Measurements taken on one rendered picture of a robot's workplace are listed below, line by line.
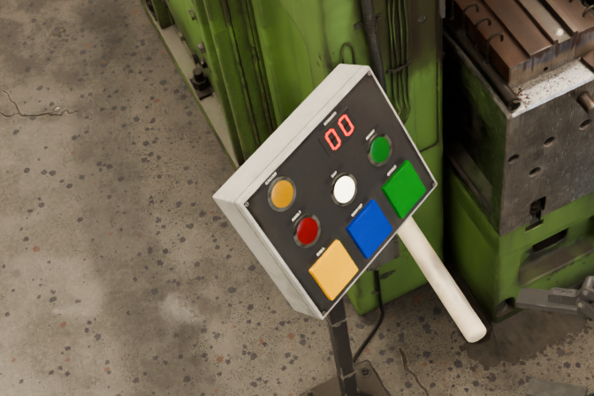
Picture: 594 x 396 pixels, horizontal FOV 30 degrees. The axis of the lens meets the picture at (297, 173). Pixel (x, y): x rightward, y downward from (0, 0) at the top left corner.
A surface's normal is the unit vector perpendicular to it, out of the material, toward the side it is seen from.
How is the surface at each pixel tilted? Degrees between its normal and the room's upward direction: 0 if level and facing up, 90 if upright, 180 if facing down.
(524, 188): 90
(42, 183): 0
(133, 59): 0
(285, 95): 90
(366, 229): 60
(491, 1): 0
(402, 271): 90
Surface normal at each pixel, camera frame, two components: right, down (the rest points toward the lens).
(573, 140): 0.43, 0.71
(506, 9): -0.11, -0.56
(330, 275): 0.61, 0.13
